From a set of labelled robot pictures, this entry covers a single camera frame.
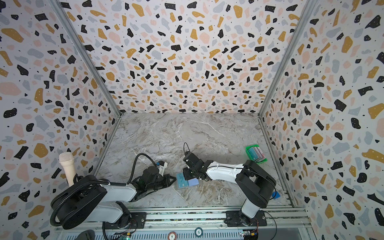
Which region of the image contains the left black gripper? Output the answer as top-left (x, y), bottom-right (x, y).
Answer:
top-left (148, 173), bottom-right (179, 192)

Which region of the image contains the blue credit card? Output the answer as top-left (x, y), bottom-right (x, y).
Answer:
top-left (188, 178), bottom-right (199, 187)

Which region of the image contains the teal credit card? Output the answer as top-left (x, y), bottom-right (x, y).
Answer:
top-left (176, 173), bottom-right (189, 189)

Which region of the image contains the grey card holder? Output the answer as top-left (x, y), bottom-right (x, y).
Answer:
top-left (175, 173), bottom-right (199, 190)

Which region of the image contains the green card tray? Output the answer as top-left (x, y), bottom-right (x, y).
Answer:
top-left (246, 145), bottom-right (268, 164)

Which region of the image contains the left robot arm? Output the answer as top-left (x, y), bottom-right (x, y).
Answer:
top-left (50, 165), bottom-right (177, 230)

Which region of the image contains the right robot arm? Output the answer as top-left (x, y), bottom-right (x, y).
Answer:
top-left (183, 151), bottom-right (276, 219)

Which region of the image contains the cards stack in tray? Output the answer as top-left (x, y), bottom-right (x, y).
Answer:
top-left (248, 146), bottom-right (266, 163)

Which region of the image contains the red round marker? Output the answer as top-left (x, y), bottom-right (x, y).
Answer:
top-left (167, 232), bottom-right (177, 240)

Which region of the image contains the green round marker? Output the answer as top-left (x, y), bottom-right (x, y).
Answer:
top-left (195, 227), bottom-right (203, 238)

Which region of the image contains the blue tape piece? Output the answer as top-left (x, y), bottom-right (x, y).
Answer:
top-left (271, 191), bottom-right (280, 200)

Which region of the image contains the beige microphone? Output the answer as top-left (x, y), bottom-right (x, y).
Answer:
top-left (59, 152), bottom-right (76, 187)

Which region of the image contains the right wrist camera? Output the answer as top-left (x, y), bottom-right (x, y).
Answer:
top-left (183, 152), bottom-right (196, 168)

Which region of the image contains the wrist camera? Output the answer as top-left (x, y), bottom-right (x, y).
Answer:
top-left (157, 161), bottom-right (168, 176)
top-left (183, 152), bottom-right (196, 168)

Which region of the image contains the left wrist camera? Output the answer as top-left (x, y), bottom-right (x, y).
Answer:
top-left (157, 161), bottom-right (168, 176)

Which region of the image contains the aluminium mounting rail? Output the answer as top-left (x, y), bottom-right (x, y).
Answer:
top-left (52, 206), bottom-right (316, 240)

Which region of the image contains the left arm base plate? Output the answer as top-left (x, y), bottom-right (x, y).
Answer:
top-left (104, 212), bottom-right (147, 231)

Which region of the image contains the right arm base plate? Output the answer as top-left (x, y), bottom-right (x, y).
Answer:
top-left (224, 211), bottom-right (267, 227)

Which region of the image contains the black corrugated cable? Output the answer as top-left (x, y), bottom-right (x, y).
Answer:
top-left (49, 152), bottom-right (158, 227)

